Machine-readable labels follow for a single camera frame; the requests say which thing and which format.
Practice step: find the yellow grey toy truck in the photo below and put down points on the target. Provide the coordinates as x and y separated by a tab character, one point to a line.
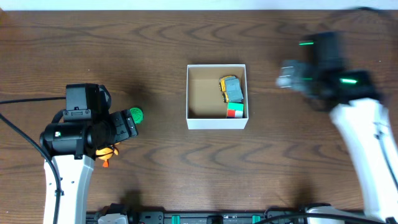
231	89

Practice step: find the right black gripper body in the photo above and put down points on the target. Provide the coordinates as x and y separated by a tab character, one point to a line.
298	79

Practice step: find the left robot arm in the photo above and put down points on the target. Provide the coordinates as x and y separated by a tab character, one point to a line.
71	142

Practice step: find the orange blue duck toy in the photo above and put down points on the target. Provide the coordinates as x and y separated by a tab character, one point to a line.
107	153

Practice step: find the white cardboard box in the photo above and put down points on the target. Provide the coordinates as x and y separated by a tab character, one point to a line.
205	108

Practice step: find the green round disc toy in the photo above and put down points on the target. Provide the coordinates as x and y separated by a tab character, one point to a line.
137	115

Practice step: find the colourful puzzle cube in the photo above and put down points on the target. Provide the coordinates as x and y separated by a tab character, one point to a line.
235	110

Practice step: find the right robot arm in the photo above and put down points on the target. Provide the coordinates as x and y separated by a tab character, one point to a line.
356	108

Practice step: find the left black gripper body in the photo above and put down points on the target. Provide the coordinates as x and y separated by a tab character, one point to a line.
125	123

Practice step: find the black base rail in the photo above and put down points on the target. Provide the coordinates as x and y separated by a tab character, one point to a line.
118	213

